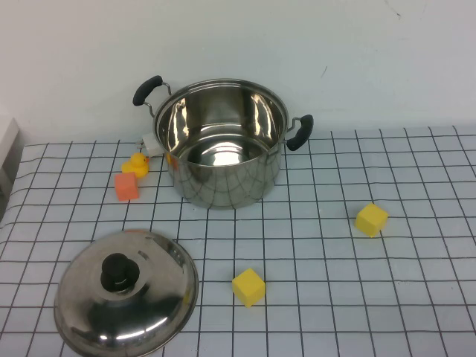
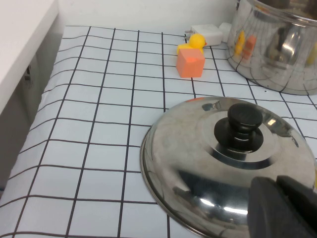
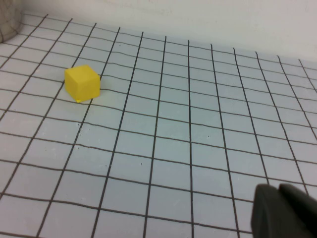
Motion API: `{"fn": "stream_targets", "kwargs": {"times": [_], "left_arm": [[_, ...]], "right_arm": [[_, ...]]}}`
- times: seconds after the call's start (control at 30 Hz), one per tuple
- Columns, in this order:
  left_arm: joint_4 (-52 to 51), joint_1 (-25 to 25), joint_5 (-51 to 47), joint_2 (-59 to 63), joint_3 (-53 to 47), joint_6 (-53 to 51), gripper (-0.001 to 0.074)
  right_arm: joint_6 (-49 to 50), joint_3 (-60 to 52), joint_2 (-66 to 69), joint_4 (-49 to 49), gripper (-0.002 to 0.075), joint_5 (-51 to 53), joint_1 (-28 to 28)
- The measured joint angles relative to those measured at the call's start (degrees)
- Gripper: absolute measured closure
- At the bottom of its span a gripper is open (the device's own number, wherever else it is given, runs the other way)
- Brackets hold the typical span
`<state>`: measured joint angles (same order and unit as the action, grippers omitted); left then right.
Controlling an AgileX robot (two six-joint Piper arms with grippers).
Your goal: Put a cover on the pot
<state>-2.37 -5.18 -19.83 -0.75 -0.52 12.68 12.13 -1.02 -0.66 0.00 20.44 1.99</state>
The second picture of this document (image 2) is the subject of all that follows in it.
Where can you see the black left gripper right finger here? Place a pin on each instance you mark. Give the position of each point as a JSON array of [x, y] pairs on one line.
[[301, 198]]

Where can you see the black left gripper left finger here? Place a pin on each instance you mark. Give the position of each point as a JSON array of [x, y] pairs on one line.
[[270, 213]]

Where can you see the stainless steel pot lid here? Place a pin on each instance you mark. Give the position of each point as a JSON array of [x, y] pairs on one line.
[[188, 148]]

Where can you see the orange foam cube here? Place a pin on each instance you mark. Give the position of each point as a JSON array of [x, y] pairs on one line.
[[189, 65]]

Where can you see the small white plug block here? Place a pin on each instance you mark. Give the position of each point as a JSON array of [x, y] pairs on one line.
[[225, 31]]

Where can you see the yellow rubber duck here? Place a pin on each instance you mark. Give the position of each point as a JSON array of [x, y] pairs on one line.
[[196, 41]]

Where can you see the white power adapter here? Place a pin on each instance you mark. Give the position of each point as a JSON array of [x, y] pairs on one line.
[[208, 33]]

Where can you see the white black grid tablecloth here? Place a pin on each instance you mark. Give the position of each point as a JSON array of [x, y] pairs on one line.
[[86, 124]]

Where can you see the white side table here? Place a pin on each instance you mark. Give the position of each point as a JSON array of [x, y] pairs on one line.
[[19, 37]]

